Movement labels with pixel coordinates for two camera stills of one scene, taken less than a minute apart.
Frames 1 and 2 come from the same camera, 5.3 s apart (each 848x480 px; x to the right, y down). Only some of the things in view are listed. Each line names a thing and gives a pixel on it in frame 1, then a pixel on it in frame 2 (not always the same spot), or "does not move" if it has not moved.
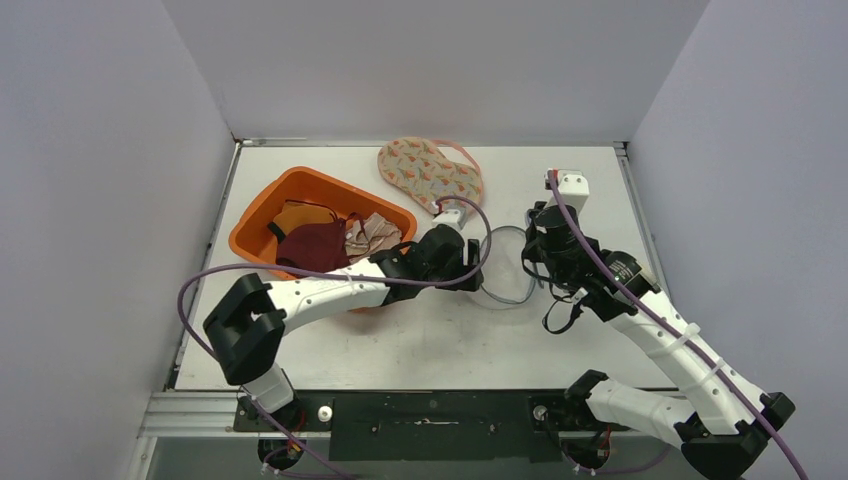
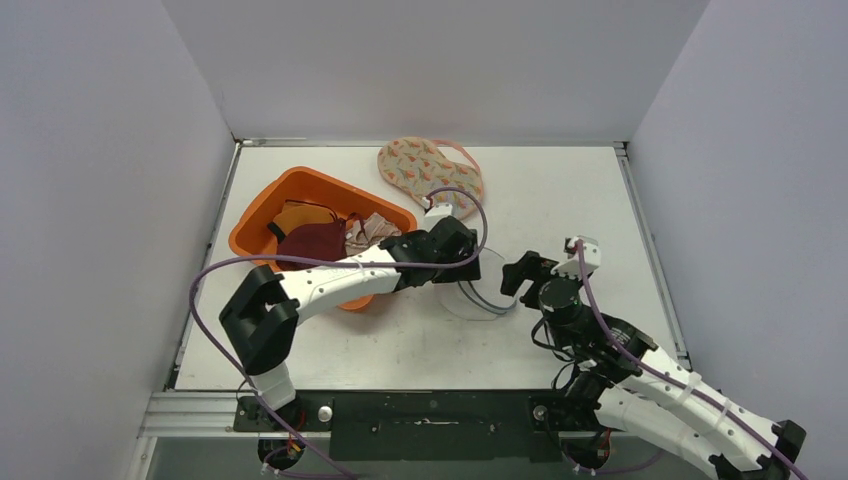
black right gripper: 539,216 → 530,273
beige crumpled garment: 367,236 does not move
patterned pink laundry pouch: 432,171 does not move
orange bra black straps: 294,214 does not move
